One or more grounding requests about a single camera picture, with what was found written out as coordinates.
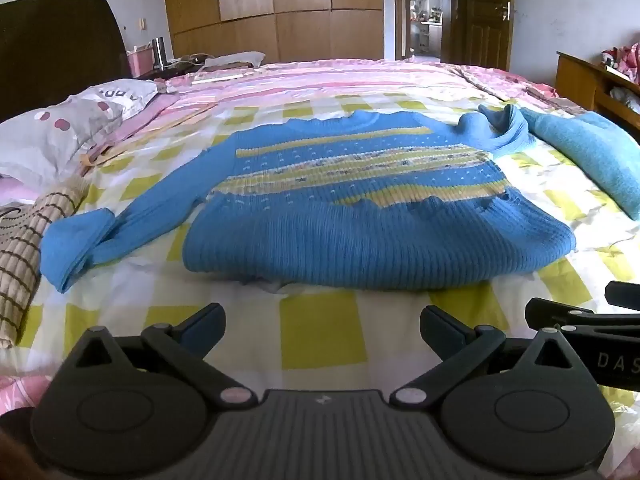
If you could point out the wooden desk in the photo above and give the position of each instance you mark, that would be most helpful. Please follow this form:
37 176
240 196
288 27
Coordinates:
580 80

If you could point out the wooden wardrobe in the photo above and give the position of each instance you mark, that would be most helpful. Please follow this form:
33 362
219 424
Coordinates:
275 5

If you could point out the pile of clothes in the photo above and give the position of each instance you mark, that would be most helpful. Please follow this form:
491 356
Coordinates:
622 60

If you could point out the silver thermos bottle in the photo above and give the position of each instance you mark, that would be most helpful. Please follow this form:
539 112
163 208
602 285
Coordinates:
159 52

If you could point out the pink floral quilt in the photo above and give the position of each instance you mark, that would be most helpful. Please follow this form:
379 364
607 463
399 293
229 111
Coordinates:
25 385

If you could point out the dark wooden headboard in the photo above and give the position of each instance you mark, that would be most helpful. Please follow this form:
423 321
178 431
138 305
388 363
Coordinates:
55 50

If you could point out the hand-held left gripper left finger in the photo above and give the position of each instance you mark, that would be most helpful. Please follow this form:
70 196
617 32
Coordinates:
202 329

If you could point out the yellow white checked bed sheet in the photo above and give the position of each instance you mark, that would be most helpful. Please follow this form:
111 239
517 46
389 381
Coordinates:
320 325

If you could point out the grey pillow with pink dots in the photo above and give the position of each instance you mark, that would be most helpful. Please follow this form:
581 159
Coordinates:
60 130

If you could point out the pink striped blanket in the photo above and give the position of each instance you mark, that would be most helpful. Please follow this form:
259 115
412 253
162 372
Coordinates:
350 77

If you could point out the brown wooden door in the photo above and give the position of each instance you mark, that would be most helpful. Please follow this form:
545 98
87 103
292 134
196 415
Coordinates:
480 15

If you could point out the flat book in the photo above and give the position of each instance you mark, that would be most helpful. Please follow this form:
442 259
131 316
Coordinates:
220 76

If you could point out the white cloth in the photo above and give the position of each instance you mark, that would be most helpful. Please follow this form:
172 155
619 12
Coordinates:
235 57

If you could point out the light blue knit sweater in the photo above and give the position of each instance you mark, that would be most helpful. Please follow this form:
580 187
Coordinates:
585 155

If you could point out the blue patterned knit sweater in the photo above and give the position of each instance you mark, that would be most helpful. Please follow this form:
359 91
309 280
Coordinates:
350 200

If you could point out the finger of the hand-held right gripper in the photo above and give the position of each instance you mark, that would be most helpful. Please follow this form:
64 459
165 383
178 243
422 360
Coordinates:
622 294
560 312

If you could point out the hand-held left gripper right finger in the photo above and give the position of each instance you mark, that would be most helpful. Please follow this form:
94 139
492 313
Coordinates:
441 329

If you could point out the pink storage box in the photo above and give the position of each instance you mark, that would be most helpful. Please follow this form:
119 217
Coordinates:
140 62

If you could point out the beige brown-striped cloth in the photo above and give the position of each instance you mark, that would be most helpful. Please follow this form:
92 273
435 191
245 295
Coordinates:
25 255

